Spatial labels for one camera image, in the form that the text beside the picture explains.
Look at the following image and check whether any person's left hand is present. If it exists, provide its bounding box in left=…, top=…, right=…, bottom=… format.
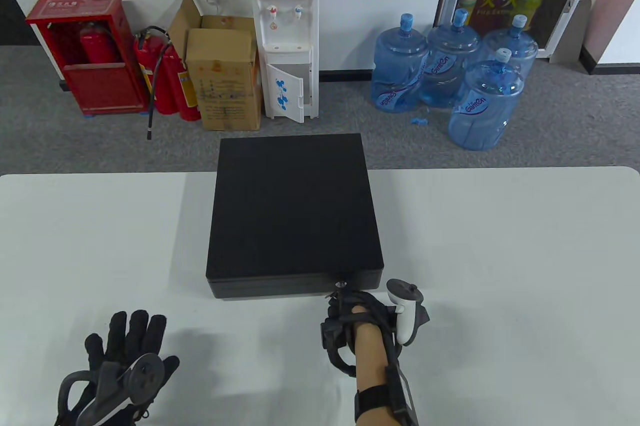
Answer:
left=54, top=310, right=180, bottom=426

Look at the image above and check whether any person's right forearm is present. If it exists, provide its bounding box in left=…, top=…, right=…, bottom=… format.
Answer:
left=352, top=322, right=418, bottom=426

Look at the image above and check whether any person's right hand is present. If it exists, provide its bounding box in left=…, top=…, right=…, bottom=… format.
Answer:
left=321, top=289, right=397, bottom=363

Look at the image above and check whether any red fire extinguisher cabinet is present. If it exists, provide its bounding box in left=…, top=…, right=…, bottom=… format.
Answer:
left=26, top=0, right=150, bottom=117

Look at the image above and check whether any grey white tracking controller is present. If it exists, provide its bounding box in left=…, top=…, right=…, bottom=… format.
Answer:
left=77, top=354, right=166, bottom=426
left=386, top=279, right=430, bottom=347

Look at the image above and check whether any black cash drawer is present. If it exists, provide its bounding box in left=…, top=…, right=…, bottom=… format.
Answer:
left=205, top=134, right=386, bottom=300

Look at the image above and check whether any red extinguisher inside cabinet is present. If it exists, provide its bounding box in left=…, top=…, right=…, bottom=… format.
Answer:
left=79, top=22, right=121, bottom=65

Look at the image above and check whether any open brown cardboard box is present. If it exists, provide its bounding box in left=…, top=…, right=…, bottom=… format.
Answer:
left=167, top=0, right=258, bottom=47

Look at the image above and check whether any closed brown cardboard box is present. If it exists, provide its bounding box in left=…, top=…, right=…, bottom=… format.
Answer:
left=186, top=28, right=263, bottom=132

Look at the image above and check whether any black extinguisher hose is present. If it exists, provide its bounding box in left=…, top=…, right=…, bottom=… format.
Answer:
left=146, top=26, right=173, bottom=141

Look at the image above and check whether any black wrist strap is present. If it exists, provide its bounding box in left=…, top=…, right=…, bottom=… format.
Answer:
left=354, top=386, right=396, bottom=424

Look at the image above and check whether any white water dispenser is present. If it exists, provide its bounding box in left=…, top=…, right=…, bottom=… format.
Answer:
left=248, top=0, right=321, bottom=124

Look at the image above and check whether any blue water jug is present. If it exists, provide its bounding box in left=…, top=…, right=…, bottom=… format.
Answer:
left=480, top=15, right=539, bottom=79
left=370, top=13, right=431, bottom=113
left=419, top=9, right=481, bottom=108
left=448, top=48, right=526, bottom=151

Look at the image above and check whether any red fire extinguisher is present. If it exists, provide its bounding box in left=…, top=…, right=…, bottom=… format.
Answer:
left=133, top=29, right=178, bottom=115
left=162, top=44, right=202, bottom=122

